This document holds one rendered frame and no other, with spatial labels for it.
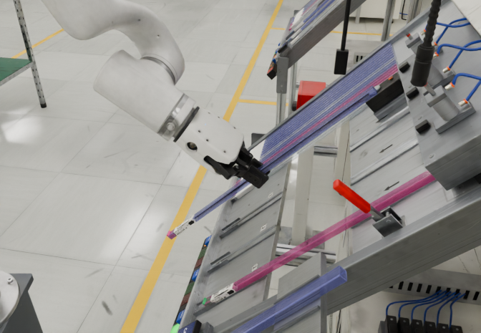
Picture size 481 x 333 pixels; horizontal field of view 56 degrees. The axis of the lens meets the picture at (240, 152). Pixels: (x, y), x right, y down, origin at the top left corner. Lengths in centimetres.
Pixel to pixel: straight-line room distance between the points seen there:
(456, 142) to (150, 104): 45
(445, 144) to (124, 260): 168
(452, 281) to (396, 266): 52
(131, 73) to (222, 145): 19
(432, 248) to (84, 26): 56
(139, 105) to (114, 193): 174
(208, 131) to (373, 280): 35
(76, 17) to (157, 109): 18
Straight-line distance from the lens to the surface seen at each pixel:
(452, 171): 61
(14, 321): 109
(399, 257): 63
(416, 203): 66
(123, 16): 74
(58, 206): 248
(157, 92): 76
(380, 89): 90
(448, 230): 61
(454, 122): 63
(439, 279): 115
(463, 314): 116
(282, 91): 205
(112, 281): 202
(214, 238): 105
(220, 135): 77
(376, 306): 111
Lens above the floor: 145
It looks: 32 degrees down
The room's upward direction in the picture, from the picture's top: straight up
